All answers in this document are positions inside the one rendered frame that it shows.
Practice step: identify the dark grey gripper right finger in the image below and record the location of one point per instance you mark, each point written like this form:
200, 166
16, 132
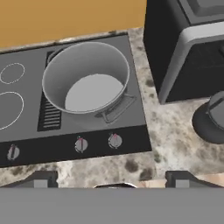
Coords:
180, 178

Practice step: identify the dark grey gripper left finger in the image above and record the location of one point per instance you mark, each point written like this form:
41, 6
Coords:
43, 178

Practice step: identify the silver hob knob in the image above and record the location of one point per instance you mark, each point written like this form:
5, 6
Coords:
115, 141
12, 152
81, 144

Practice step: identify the black glass hob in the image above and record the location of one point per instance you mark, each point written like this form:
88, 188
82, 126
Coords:
26, 116

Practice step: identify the grey metal pot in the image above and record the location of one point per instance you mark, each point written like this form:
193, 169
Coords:
87, 73

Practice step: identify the black and silver coffee machine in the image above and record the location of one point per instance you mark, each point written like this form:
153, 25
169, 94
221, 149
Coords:
186, 49

